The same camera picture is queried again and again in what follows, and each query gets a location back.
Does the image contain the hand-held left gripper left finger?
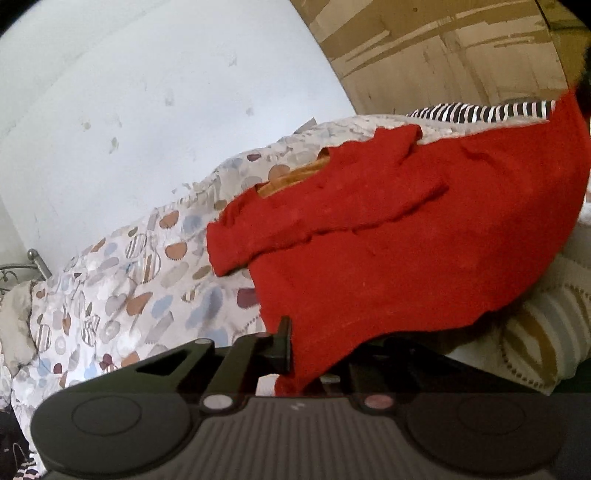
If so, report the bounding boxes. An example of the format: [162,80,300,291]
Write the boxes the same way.
[92,316,293,411]

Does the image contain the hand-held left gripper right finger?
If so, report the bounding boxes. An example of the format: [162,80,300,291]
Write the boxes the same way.
[347,337,506,411]

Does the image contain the red long-sleeved dress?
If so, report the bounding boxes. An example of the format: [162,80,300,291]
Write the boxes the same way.
[206,90,591,398]

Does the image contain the pile of black clothes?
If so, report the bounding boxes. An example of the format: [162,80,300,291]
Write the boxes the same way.
[0,408,40,480]

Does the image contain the patterned quilt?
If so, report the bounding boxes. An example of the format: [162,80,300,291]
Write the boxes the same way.
[9,108,591,462]

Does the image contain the metal bed headboard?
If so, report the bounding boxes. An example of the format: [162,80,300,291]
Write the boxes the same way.
[0,248,52,296]

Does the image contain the beige scalloped-edge pillow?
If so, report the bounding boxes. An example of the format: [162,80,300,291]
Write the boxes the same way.
[0,281,40,374]

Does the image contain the black and white striped sheet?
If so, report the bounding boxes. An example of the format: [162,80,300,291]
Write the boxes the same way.
[406,99,558,125]

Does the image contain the wooden board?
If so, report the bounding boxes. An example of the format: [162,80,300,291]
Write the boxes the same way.
[290,0,573,116]

